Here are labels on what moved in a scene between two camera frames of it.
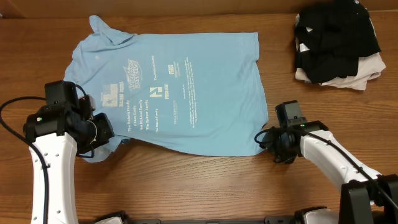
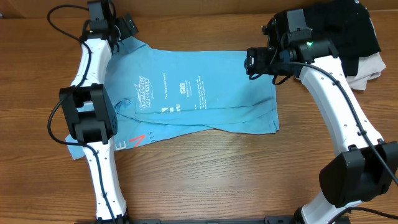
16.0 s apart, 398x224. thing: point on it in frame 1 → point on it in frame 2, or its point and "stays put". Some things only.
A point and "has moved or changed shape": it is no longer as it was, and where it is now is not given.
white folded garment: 369,67 stays put
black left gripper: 101,131 → 127,26
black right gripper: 269,144 → 259,65
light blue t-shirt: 189,95 has moved or changed shape
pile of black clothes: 331,37 stays put
